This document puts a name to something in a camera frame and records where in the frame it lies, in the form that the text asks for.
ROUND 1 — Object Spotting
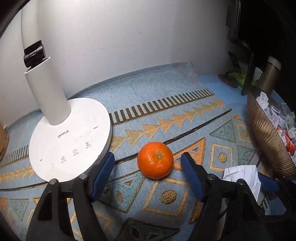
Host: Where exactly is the black phone stand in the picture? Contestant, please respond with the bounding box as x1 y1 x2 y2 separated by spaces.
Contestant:
228 51 243 75

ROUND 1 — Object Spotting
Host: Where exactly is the champagne metal thermos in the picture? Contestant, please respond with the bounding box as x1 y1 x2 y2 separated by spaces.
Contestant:
258 56 282 93

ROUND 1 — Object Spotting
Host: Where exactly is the cardboard pen holder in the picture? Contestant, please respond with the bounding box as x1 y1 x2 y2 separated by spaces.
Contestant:
0 123 10 161

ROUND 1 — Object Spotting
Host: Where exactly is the black monitor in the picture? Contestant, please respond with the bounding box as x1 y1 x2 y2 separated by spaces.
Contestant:
225 0 296 48

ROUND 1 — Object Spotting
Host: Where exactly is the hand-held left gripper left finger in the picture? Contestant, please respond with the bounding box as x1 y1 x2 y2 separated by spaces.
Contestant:
25 152 115 241

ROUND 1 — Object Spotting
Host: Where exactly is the brown ribbed glass bowl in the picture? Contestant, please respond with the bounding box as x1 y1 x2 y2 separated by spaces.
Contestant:
246 89 296 179

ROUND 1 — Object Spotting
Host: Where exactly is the white desk lamp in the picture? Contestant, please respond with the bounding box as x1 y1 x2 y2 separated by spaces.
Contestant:
21 0 113 182

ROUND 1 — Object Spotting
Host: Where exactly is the green plush toy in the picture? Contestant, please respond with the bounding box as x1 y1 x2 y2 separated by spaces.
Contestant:
284 113 296 128

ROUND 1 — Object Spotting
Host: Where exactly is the patterned woven mat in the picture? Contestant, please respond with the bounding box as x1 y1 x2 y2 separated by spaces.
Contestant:
0 61 278 241

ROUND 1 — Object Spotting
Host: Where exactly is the large paper ball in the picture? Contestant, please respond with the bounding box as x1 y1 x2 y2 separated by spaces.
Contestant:
222 164 262 201

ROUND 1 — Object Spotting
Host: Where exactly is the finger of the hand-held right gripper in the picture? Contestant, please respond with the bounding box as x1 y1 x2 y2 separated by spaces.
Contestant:
257 173 281 193

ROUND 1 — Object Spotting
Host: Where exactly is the green tissue packet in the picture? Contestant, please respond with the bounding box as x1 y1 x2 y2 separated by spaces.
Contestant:
236 67 263 87

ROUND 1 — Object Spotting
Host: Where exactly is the round wooden base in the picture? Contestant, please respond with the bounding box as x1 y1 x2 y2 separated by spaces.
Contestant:
218 74 238 89

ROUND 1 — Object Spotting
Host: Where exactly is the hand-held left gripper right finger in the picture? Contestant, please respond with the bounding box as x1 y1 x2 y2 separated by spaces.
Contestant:
181 152 271 241

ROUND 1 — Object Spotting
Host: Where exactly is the black clip-on device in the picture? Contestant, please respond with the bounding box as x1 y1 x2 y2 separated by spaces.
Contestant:
23 40 45 68

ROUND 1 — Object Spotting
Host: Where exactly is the black monitor stand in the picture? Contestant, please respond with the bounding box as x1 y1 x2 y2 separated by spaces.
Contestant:
240 52 256 96

